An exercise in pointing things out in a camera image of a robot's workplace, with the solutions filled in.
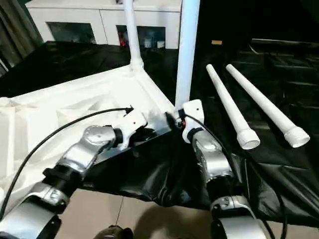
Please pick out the grey window curtain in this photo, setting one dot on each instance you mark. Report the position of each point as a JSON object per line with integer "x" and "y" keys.
{"x": 15, "y": 30}

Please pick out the dark robot left foot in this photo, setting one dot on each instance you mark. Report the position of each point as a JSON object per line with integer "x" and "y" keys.
{"x": 114, "y": 232}

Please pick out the black side table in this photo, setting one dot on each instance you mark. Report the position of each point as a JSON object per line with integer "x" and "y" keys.
{"x": 284, "y": 45}

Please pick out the small tan box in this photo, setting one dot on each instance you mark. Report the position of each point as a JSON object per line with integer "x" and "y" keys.
{"x": 216, "y": 42}

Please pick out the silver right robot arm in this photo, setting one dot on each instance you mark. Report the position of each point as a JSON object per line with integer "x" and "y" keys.
{"x": 214, "y": 164}

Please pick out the white glass-door cabinet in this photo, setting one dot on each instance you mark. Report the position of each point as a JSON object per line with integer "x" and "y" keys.
{"x": 84, "y": 17}

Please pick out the black work mat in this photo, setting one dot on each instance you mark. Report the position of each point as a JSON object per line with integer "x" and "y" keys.
{"x": 65, "y": 59}

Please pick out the white plastic table leg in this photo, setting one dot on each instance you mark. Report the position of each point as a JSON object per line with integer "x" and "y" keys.
{"x": 229, "y": 107}
{"x": 264, "y": 104}
{"x": 187, "y": 55}
{"x": 132, "y": 35}

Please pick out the white plastic table top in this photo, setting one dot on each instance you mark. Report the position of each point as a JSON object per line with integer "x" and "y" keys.
{"x": 65, "y": 104}

